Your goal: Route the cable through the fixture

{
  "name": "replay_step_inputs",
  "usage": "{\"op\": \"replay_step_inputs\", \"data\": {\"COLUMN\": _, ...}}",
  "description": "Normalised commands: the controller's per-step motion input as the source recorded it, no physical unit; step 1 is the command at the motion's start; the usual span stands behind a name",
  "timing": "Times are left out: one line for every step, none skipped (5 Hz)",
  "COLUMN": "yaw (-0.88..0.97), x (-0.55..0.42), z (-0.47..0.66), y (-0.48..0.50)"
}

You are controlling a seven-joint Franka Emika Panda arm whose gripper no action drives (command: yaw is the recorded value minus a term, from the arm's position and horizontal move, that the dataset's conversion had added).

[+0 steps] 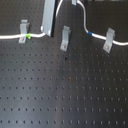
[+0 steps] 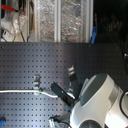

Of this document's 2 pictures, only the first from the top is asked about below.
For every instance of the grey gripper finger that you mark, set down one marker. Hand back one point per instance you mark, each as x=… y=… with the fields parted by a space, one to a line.
x=48 y=15
x=74 y=2

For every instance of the left grey cable clip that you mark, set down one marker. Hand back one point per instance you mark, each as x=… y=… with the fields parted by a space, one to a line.
x=24 y=26

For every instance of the grey cable clip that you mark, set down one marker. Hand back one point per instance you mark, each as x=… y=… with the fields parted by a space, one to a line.
x=65 y=38
x=110 y=35
x=24 y=26

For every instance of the middle grey cable clip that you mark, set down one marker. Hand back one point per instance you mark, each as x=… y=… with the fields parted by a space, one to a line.
x=65 y=38

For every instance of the right grey cable clip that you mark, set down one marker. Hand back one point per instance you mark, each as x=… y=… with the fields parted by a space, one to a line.
x=110 y=35

